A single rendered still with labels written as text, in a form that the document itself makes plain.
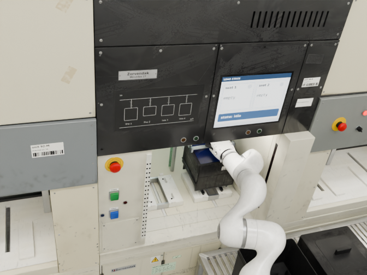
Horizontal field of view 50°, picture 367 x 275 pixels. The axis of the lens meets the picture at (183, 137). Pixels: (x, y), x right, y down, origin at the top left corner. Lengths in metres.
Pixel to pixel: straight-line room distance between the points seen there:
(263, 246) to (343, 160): 1.38
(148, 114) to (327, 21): 0.70
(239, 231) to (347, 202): 1.09
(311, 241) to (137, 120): 1.09
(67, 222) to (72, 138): 0.40
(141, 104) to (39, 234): 0.86
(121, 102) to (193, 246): 0.89
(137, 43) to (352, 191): 1.60
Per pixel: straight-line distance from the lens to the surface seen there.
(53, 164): 1.40
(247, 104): 1.49
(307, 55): 1.52
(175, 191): 2.02
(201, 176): 1.92
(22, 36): 1.18
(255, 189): 1.37
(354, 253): 2.08
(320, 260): 1.98
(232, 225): 1.33
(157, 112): 1.36
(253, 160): 1.64
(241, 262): 1.78
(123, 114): 1.33
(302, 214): 2.14
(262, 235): 1.35
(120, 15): 1.19
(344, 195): 2.36
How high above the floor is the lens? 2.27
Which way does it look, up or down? 35 degrees down
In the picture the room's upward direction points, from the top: 7 degrees clockwise
